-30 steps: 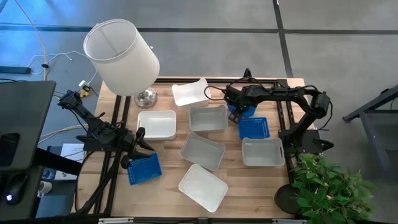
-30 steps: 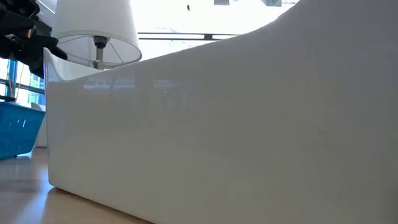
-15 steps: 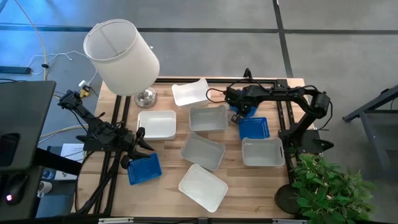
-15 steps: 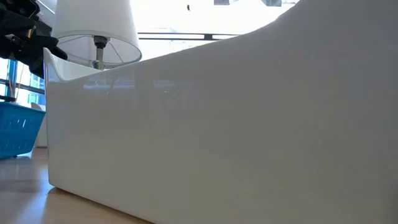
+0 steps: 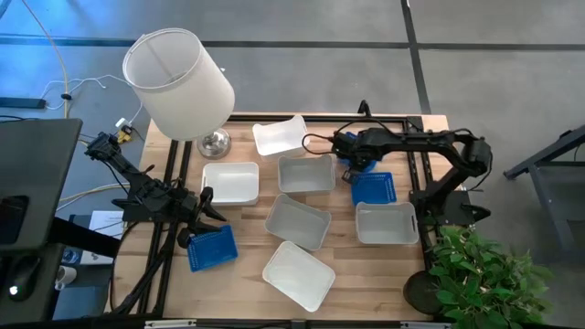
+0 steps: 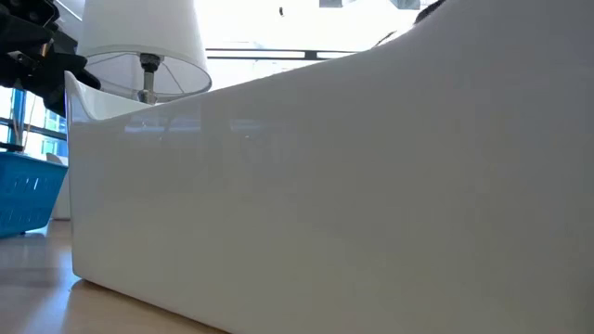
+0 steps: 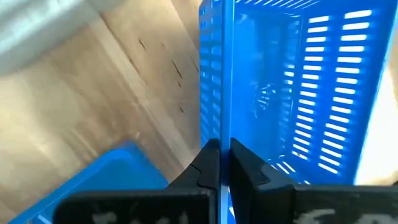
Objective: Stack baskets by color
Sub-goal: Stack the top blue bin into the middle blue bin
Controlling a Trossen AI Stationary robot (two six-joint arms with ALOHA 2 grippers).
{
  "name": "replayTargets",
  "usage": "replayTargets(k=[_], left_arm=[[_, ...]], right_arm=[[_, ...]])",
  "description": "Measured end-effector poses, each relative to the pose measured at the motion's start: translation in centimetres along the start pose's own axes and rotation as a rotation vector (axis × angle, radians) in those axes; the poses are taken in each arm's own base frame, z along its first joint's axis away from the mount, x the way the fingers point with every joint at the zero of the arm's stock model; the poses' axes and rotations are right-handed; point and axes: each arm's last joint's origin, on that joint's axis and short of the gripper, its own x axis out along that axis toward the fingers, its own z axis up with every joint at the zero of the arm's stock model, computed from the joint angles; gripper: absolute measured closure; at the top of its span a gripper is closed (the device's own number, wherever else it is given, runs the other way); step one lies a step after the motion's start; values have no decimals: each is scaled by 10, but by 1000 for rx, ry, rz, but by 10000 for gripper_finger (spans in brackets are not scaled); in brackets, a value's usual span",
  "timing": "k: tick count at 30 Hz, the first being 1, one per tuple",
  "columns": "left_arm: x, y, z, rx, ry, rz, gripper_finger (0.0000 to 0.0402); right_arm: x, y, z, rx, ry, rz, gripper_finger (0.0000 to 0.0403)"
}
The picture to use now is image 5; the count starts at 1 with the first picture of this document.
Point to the black power strip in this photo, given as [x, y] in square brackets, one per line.
[20, 102]

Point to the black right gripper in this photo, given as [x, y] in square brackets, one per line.
[352, 148]

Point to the yellow plug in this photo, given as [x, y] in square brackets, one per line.
[124, 136]

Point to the dark grey side table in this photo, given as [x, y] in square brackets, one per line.
[548, 178]

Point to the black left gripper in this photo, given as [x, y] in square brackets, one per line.
[187, 205]

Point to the white plastic basket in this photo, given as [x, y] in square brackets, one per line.
[298, 276]
[230, 183]
[279, 137]

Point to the black aluminium frame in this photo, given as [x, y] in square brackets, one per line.
[413, 155]

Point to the silver metal lamp base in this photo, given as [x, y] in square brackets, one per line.
[215, 145]

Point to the black computer mouse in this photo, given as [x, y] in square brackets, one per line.
[22, 279]

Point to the black round plant pot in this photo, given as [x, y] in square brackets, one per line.
[420, 292]

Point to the white paper sheet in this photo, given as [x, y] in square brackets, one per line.
[107, 221]

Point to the grey plastic basket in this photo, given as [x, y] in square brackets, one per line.
[306, 174]
[386, 224]
[297, 223]

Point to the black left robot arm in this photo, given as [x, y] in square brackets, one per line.
[137, 187]

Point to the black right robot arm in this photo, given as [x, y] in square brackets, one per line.
[439, 144]

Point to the white mug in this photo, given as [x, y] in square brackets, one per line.
[65, 276]

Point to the green leafy plant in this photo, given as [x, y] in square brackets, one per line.
[484, 283]

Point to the blue perforated plastic basket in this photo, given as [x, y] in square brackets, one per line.
[375, 189]
[214, 250]

